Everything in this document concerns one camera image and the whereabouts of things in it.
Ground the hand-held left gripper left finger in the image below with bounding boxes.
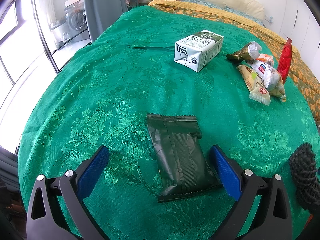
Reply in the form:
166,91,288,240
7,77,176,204
26,145,110,240

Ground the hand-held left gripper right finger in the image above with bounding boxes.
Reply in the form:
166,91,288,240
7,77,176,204
209,144,293,240

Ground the dark green wrapper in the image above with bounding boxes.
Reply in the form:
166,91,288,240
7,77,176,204
146,114,223,203

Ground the black ribbed foam sleeve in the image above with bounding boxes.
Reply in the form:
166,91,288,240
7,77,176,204
289,142,318,209

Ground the orange white plastic bag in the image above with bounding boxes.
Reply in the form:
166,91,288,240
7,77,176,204
255,53,275,67

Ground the green patterned tablecloth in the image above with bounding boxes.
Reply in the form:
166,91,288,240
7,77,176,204
19,4,320,240

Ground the beige snack packet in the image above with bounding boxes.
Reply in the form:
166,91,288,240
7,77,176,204
236,64,272,106

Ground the white green milk carton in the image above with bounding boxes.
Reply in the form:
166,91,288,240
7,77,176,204
174,29,224,73

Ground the black framed window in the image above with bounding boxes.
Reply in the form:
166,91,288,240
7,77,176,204
0,0,58,148

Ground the glass sliding door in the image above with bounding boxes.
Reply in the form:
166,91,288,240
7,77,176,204
30,0,90,74

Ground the steel basin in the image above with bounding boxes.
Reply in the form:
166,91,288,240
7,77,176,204
49,21,67,30

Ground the grey washing machine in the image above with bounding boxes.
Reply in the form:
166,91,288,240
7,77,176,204
64,1,88,32

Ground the blue patterned pillow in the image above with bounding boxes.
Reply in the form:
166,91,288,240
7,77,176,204
182,0,225,8
222,4,264,26

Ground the blue grey curtain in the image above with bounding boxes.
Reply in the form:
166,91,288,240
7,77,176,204
82,0,129,43

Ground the white wardrobe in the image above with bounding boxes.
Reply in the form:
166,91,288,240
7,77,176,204
265,0,320,53

